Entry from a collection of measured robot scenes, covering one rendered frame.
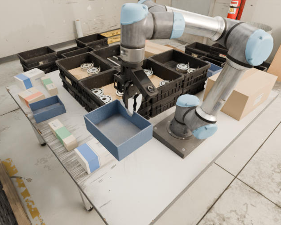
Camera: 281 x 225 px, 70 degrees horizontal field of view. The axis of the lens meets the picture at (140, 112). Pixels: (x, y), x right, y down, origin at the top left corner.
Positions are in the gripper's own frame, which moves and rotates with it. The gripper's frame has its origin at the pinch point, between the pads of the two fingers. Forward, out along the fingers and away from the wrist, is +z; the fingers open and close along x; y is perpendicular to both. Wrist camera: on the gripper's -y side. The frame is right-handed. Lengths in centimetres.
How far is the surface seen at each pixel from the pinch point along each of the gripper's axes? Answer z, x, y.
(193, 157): 39, -37, -11
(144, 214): 42.9, 4.0, -15.4
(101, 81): 23, -27, 67
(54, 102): 40, 1, 88
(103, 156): 36.1, 3.1, 18.2
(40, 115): 39, 15, 75
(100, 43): 48, -117, 215
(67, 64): 22, -21, 107
